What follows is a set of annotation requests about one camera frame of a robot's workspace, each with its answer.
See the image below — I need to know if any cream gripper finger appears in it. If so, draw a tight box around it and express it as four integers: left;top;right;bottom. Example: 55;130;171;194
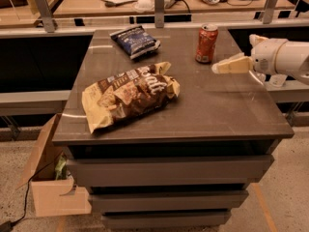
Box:
211;53;253;74
249;34;267;47

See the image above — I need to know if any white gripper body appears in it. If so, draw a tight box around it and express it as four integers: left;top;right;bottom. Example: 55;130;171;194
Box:
251;38;288;75

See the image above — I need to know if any red coke can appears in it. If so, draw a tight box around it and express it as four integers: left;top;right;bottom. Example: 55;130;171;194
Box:
195;24;218;63

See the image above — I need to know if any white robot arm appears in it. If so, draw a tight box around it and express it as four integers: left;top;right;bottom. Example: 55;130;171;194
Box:
211;34;309;84

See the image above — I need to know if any clear bottle left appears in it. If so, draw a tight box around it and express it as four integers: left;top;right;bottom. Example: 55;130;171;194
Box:
257;72;267;82

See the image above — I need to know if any clear bottle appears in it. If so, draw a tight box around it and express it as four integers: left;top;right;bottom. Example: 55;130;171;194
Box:
269;74;287;87
257;72;267;82

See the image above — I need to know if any clear bottle right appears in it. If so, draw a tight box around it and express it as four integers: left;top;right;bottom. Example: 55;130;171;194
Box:
269;74;287;87

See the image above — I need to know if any blue chip bag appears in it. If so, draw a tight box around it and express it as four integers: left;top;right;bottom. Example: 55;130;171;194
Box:
110;25;160;59

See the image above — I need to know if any white bowl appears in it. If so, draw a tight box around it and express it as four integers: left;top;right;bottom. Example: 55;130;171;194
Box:
133;0;154;13

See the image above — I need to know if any grey drawer cabinet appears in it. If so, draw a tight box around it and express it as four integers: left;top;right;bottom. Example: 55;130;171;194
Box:
53;28;293;229

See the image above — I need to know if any brown yellow snack bag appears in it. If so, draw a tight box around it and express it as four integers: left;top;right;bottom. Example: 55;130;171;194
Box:
82;62;180;133

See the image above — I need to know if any cardboard box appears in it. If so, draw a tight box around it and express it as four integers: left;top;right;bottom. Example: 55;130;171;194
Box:
18;114;92;217

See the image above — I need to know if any metal bracket right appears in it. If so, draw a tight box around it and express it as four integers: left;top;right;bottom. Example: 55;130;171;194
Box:
261;0;278;24

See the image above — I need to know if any metal bracket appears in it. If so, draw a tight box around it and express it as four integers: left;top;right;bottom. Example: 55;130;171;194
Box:
261;0;278;24
154;0;164;28
34;0;56;33

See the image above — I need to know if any metal bracket middle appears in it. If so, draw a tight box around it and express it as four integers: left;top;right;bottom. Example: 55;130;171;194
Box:
154;0;164;28

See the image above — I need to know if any metal bracket left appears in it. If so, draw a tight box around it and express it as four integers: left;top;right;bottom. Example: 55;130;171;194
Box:
34;0;56;33

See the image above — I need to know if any black floor cable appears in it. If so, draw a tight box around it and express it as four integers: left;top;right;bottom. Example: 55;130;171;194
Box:
0;159;62;232

